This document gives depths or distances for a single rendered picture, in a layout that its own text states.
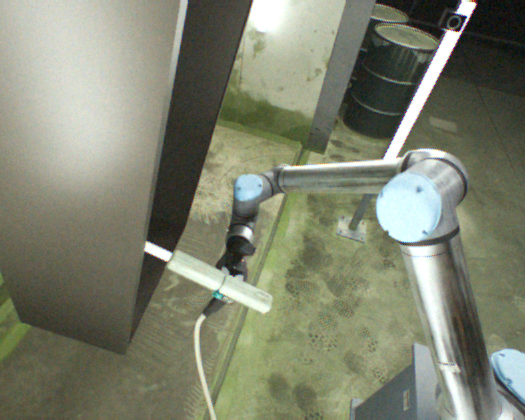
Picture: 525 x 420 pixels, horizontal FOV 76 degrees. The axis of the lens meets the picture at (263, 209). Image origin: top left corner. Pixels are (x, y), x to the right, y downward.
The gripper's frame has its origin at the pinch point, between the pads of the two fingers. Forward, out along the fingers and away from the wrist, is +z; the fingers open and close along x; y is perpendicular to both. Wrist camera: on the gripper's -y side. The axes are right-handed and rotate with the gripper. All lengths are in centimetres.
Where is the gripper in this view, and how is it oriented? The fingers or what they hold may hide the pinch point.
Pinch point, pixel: (226, 294)
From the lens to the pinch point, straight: 97.1
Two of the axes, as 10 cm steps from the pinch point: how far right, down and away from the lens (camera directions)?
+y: -5.2, 5.7, 6.4
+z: -1.4, 6.8, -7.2
